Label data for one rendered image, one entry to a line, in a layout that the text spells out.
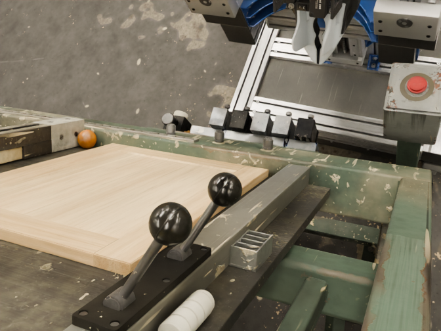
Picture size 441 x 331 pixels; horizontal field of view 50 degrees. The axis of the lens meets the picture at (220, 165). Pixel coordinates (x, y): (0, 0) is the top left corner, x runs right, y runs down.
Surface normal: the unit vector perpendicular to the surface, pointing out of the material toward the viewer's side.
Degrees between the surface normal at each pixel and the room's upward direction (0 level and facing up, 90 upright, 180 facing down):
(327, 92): 0
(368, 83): 0
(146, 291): 59
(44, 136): 90
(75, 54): 0
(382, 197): 31
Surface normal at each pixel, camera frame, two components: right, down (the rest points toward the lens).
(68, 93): -0.31, -0.33
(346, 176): -0.40, 0.20
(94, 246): 0.07, -0.97
